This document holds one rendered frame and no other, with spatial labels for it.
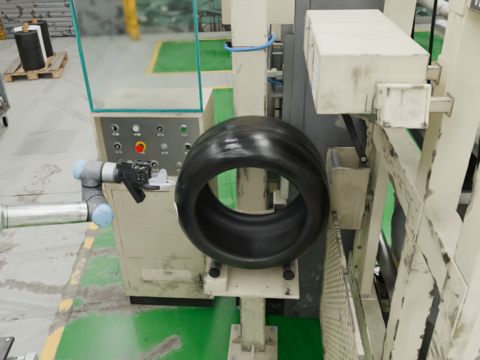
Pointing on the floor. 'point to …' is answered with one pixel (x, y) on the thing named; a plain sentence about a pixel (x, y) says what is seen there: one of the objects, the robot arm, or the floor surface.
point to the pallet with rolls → (35, 53)
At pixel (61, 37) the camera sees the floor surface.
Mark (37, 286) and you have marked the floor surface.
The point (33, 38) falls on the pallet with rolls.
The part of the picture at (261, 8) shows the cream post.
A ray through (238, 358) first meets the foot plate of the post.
